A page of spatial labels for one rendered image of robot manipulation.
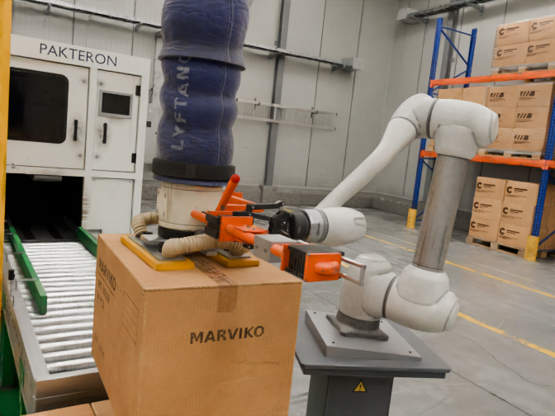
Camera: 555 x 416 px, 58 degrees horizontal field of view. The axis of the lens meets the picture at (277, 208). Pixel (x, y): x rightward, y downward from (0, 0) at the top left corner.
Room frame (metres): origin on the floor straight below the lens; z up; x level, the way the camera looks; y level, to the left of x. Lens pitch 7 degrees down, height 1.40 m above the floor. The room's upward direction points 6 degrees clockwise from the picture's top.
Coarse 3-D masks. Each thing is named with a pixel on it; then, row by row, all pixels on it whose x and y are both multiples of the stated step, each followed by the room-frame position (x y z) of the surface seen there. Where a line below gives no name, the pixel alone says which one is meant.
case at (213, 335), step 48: (96, 288) 1.53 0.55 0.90; (144, 288) 1.05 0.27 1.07; (192, 288) 1.09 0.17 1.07; (240, 288) 1.15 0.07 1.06; (288, 288) 1.21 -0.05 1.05; (96, 336) 1.49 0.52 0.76; (144, 336) 1.04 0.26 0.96; (192, 336) 1.09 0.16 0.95; (240, 336) 1.15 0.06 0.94; (288, 336) 1.22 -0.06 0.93; (144, 384) 1.04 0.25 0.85; (192, 384) 1.10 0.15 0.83; (240, 384) 1.16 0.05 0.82; (288, 384) 1.23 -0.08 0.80
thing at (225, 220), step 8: (208, 216) 1.18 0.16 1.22; (216, 216) 1.15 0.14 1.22; (224, 216) 1.14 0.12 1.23; (232, 216) 1.15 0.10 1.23; (240, 216) 1.16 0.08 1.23; (248, 216) 1.18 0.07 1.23; (208, 224) 1.20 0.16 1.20; (216, 224) 1.14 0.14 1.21; (224, 224) 1.14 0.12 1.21; (232, 224) 1.15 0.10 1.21; (240, 224) 1.16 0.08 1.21; (248, 224) 1.17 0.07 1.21; (208, 232) 1.17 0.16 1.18; (216, 232) 1.14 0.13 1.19; (224, 232) 1.14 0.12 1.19; (224, 240) 1.14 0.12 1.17; (232, 240) 1.15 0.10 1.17
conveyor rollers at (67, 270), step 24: (48, 264) 2.99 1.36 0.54; (72, 264) 2.99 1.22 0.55; (96, 264) 3.06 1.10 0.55; (24, 288) 2.51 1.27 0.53; (48, 288) 2.51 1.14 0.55; (72, 288) 2.56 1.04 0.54; (48, 312) 2.18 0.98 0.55; (72, 312) 2.22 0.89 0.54; (48, 336) 1.93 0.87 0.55; (72, 336) 1.97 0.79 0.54; (48, 360) 1.75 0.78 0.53; (72, 360) 1.74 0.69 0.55
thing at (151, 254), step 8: (144, 232) 1.40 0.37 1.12; (128, 240) 1.41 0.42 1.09; (136, 240) 1.40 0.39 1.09; (136, 248) 1.33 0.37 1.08; (144, 248) 1.32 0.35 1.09; (152, 248) 1.32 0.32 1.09; (160, 248) 1.28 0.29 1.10; (144, 256) 1.27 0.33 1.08; (152, 256) 1.26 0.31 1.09; (160, 256) 1.24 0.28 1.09; (152, 264) 1.21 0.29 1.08; (160, 264) 1.19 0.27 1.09; (168, 264) 1.20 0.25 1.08; (176, 264) 1.21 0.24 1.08; (184, 264) 1.22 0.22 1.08; (192, 264) 1.23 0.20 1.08
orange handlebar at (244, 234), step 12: (228, 204) 1.52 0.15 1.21; (240, 204) 1.68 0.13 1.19; (192, 216) 1.31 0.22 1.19; (204, 216) 1.25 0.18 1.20; (228, 228) 1.13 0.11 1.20; (240, 228) 1.09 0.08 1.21; (252, 228) 1.11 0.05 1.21; (240, 240) 1.08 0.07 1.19; (252, 240) 1.03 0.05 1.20; (276, 252) 0.95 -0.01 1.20; (324, 264) 0.85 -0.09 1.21; (336, 264) 0.86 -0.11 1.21
